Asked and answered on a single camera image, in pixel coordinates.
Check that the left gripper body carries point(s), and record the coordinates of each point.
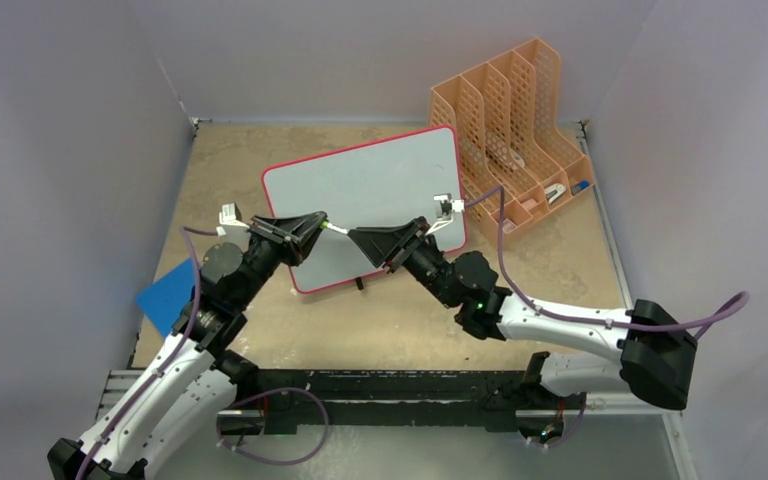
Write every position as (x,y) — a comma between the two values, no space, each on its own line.
(269,248)

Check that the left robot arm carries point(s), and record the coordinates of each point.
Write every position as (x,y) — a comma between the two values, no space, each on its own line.
(195,373)

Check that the pink framed whiteboard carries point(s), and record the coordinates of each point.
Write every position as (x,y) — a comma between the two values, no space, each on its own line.
(378,184)

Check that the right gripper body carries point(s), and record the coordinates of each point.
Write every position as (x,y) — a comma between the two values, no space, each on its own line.
(401,257)

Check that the aluminium frame rail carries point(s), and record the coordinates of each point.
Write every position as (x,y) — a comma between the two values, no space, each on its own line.
(109,391)

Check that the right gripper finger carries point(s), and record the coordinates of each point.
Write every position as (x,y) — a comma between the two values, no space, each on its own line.
(380,248)
(405,230)

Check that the blue book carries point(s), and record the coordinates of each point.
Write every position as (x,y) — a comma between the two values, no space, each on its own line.
(162,301)

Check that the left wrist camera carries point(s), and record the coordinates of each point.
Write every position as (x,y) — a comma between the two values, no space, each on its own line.
(230,223)

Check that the small pink card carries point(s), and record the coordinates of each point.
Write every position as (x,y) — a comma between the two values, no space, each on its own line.
(508,226)

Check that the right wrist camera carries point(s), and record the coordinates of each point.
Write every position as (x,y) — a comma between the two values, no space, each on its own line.
(446,209)

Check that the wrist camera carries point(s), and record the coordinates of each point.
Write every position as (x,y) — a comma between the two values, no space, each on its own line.
(230,223)
(446,209)

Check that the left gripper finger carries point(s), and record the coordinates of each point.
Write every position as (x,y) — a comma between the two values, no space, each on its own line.
(278,228)
(298,244)

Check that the green capped white marker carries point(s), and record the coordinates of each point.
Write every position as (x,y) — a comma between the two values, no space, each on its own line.
(332,227)

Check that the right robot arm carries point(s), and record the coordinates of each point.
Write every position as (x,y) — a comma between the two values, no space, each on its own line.
(642,349)

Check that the orange file organizer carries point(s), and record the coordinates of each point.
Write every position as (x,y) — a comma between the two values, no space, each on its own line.
(504,115)

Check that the black base bar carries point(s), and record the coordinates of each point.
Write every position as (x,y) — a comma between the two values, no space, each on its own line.
(399,398)

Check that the white stapler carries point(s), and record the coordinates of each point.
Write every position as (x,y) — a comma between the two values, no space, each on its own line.
(554,192)

